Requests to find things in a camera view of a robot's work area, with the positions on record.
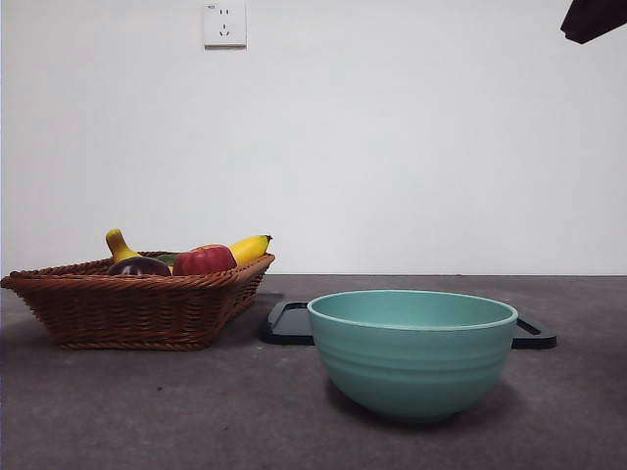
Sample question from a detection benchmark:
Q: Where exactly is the black rectangular tray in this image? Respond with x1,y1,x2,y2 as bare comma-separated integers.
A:
259,301,558,350

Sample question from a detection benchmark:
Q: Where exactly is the dark purple plum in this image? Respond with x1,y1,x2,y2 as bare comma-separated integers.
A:
106,257,171,278

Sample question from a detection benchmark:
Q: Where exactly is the white wall socket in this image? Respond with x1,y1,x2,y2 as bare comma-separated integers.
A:
203,0,248,49

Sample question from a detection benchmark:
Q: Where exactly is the teal ribbed bowl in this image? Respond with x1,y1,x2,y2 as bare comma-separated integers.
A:
307,289,519,425

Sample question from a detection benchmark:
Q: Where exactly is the red apple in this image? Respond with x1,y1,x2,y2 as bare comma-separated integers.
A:
171,243,238,277

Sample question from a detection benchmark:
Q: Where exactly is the yellow banana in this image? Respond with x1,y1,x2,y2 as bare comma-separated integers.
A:
105,228,274,278

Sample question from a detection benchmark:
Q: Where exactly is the brown wicker basket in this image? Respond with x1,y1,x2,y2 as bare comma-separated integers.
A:
0,252,276,353

